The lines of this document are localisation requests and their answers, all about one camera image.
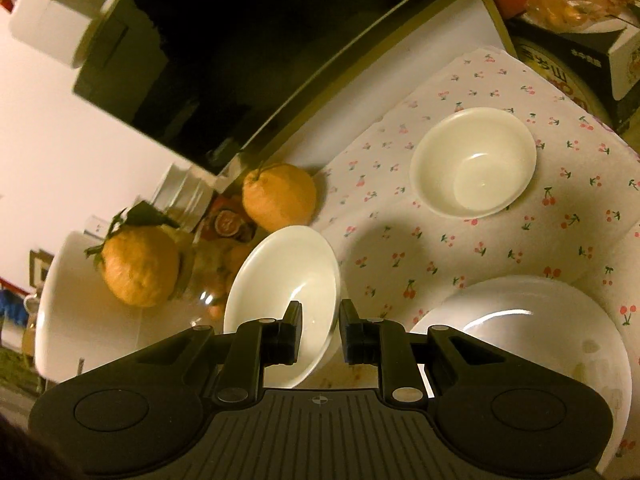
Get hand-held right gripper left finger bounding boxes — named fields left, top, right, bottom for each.
left=100, top=301, right=304, bottom=406

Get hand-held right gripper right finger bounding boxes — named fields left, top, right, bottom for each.
left=339, top=299, right=548, bottom=404

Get white ceramic bowl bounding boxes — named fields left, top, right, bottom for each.
left=409, top=107, right=538, bottom=220
left=222, top=225, right=342, bottom=389

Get white ceramic plate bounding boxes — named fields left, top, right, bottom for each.
left=407, top=275, right=632, bottom=472

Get cherry print tablecloth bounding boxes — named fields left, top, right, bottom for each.
left=310, top=49, right=640, bottom=411

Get glass jar of small citrus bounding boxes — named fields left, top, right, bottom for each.
left=165, top=195, right=263, bottom=322

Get large orange with leaves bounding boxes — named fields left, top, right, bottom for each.
left=84, top=200, right=182, bottom=309

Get white air fryer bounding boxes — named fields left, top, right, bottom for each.
left=35, top=230, right=226, bottom=388

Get framed picture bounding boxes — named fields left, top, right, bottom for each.
left=28, top=249, right=54, bottom=287

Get black microwave oven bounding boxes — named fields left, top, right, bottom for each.
left=72, top=0, right=517, bottom=196

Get blue fabric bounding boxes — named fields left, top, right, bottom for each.
left=0, top=290, right=27, bottom=329

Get black printed box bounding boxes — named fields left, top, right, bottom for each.
left=505, top=15, right=640, bottom=133

